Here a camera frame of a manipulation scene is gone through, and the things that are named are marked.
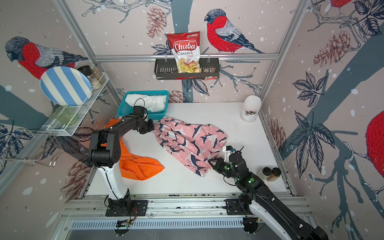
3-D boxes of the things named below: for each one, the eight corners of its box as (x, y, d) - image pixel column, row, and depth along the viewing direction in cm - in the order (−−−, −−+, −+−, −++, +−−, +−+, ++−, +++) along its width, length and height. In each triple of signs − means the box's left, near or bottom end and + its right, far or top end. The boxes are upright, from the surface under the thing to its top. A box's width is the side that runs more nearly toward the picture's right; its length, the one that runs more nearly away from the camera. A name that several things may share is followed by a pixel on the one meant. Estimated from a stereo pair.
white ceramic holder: (241, 123, 110) (247, 109, 97) (238, 110, 118) (243, 95, 106) (257, 123, 110) (264, 108, 97) (252, 110, 118) (259, 95, 106)
